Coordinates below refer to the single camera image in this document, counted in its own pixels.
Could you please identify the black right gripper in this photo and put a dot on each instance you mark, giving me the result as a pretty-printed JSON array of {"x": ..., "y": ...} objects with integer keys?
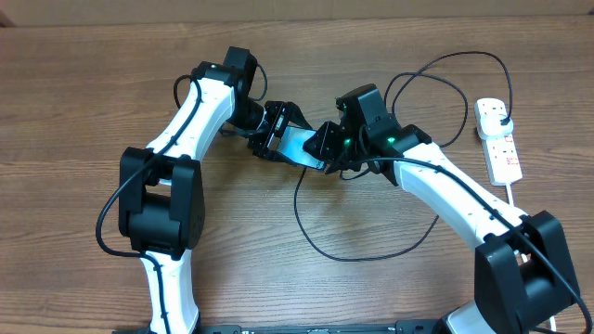
[{"x": 327, "y": 137}]

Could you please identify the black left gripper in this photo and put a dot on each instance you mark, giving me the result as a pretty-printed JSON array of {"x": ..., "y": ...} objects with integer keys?
[{"x": 282, "y": 111}]

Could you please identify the Samsung Galaxy smartphone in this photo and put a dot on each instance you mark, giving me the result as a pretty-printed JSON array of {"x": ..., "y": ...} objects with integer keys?
[{"x": 291, "y": 147}]

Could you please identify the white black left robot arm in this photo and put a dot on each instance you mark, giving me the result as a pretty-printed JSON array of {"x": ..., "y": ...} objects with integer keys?
[{"x": 161, "y": 201}]

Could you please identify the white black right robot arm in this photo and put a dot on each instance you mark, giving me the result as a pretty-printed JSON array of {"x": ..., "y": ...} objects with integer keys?
[{"x": 523, "y": 271}]

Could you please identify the white charger plug adapter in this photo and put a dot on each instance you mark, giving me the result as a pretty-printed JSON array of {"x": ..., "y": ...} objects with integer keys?
[{"x": 494, "y": 126}]

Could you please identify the white power strip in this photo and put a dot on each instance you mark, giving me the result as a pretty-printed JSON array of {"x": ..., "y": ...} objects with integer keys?
[{"x": 500, "y": 154}]

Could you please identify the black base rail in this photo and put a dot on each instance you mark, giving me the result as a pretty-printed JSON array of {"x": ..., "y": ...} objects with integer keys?
[{"x": 417, "y": 326}]

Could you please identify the cardboard wall panel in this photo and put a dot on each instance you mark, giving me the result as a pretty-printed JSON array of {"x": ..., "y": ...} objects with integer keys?
[{"x": 31, "y": 13}]

